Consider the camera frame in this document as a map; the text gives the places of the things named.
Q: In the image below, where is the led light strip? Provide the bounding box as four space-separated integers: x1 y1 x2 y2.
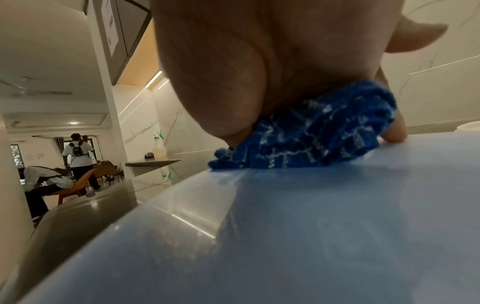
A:
144 70 170 90

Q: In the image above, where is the white spray bottle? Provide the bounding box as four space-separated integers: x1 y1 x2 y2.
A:
151 130 169 160

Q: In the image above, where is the blue striped cloth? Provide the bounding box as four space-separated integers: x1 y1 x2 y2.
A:
208 80 399 170

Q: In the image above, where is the person's right hand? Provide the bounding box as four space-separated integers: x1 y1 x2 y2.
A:
149 0 449 148

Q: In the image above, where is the orange wooden chair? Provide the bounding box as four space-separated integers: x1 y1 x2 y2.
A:
55 168 99 206

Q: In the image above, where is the lavender plate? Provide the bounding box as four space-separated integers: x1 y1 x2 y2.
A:
14 131 480 304

